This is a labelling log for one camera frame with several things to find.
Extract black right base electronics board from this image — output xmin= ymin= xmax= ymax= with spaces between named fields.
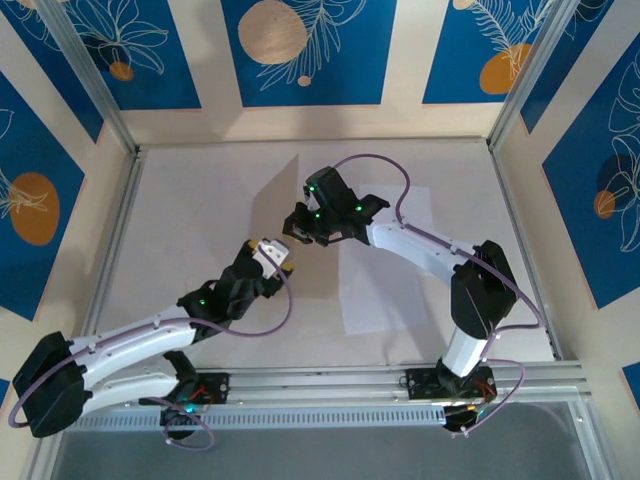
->
xmin=442 ymin=402 xmax=489 ymax=437

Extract aluminium corner post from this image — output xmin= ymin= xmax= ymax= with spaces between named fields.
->
xmin=36 ymin=0 xmax=141 ymax=156
xmin=487 ymin=0 xmax=593 ymax=154

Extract blue floral wall panel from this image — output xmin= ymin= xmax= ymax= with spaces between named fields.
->
xmin=221 ymin=0 xmax=399 ymax=108
xmin=542 ymin=47 xmax=640 ymax=310
xmin=421 ymin=0 xmax=569 ymax=105
xmin=64 ymin=0 xmax=203 ymax=111
xmin=0 ymin=69 xmax=87 ymax=322

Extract aluminium left side rail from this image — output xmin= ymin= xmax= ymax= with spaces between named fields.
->
xmin=73 ymin=147 xmax=147 ymax=372

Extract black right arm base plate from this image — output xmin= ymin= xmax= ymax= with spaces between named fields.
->
xmin=404 ymin=366 xmax=497 ymax=402

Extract aluminium right corner post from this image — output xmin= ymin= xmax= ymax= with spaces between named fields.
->
xmin=487 ymin=0 xmax=593 ymax=154

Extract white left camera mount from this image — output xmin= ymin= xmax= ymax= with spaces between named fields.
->
xmin=251 ymin=238 xmax=292 ymax=279

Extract black base electronics board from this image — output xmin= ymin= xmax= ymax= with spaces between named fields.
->
xmin=442 ymin=402 xmax=489 ymax=437
xmin=158 ymin=403 xmax=202 ymax=442

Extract brown cardboard folder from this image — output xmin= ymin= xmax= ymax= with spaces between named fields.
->
xmin=251 ymin=153 xmax=344 ymax=302

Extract black left base electronics board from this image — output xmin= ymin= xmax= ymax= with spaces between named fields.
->
xmin=158 ymin=403 xmax=202 ymax=442

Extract grey slotted cable duct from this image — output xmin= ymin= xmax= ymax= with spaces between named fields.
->
xmin=62 ymin=403 xmax=447 ymax=432

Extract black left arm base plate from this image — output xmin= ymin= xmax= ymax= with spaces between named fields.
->
xmin=138 ymin=371 xmax=232 ymax=407

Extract aluminium front frame rail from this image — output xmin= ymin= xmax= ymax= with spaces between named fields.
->
xmin=42 ymin=360 xmax=587 ymax=414

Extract aluminium left corner post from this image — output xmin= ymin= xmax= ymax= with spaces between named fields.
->
xmin=36 ymin=0 xmax=141 ymax=156

